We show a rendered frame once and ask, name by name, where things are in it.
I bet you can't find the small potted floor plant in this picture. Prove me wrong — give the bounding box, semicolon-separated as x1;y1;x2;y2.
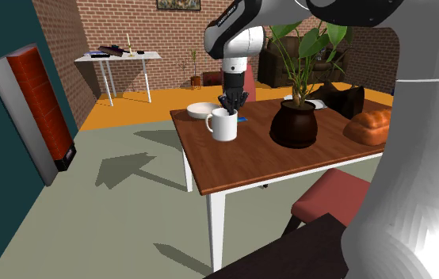
189;48;203;91

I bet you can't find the brown armchair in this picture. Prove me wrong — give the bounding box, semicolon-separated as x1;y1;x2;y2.
258;35;354;90

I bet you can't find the white mug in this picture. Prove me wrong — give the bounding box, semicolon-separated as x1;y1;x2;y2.
204;107;239;143

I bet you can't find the white side table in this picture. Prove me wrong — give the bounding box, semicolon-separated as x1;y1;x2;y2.
74;32;163;108

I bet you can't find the green plant in dark pot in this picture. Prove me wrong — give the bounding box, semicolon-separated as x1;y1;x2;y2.
267;21;356;150

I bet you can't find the red door with white frame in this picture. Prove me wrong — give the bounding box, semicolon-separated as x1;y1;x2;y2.
0;42;78;188

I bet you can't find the dark brown bag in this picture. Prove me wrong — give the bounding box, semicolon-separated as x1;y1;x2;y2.
307;82;366;120

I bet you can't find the brown bread loaf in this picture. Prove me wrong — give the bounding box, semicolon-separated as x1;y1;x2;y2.
342;109;393;147

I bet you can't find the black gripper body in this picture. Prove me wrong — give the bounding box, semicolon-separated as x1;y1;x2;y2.
223;71;246;95

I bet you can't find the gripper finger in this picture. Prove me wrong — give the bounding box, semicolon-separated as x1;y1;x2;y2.
234;91;250;112
218;92;235;116

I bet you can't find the wooden table with white legs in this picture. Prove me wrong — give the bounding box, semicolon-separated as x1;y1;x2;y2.
169;96;395;273

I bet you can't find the red chair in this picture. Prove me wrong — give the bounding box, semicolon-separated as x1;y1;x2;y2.
220;63;258;102
281;167;372;238

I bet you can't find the framed wall picture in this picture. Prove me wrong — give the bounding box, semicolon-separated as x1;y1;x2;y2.
155;0;202;12

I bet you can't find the white bowl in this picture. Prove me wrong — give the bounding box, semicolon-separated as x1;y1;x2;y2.
186;101;223;120

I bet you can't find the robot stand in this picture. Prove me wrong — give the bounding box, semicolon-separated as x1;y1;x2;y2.
203;212;350;279

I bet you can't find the dark red box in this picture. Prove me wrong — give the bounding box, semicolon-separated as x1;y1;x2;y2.
202;71;224;87

